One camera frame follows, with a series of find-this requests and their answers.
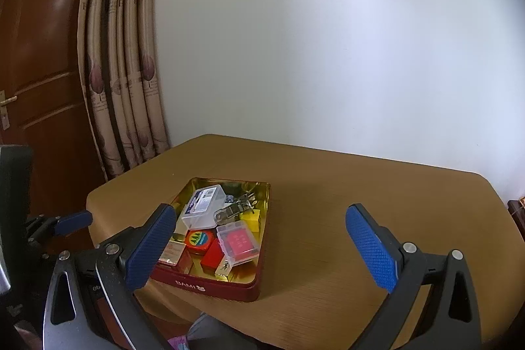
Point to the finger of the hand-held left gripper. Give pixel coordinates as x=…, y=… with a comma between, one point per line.
x=74, y=222

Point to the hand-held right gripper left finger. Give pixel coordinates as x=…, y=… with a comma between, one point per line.
x=147, y=247

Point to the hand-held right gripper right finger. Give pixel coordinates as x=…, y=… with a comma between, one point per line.
x=371, y=247

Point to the small red label box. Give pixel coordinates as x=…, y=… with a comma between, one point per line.
x=184, y=262

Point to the orange tape measure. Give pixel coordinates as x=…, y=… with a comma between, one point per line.
x=199, y=239

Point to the red block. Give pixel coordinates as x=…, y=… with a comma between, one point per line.
x=212, y=257

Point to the clear box white contents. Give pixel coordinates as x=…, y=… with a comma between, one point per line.
x=203, y=206

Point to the cream printed block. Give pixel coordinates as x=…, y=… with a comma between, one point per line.
x=223, y=269

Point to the clear box red contents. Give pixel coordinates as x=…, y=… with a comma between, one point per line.
x=238, y=242

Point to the large metal clip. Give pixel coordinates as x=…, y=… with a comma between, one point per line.
x=231, y=209

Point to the red tin box gold inside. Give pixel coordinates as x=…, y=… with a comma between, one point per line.
x=229, y=289

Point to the blue patterned block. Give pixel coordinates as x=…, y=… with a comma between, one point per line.
x=229, y=198

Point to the purple jacket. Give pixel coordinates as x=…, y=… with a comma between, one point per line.
x=179, y=342

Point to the brown wooden door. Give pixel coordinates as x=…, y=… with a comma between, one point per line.
x=49, y=87

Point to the person's leg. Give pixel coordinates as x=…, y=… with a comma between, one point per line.
x=217, y=335

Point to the beige patterned curtain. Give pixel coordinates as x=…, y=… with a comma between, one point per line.
x=123, y=87

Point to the dark wooden furniture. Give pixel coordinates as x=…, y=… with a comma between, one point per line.
x=517, y=218

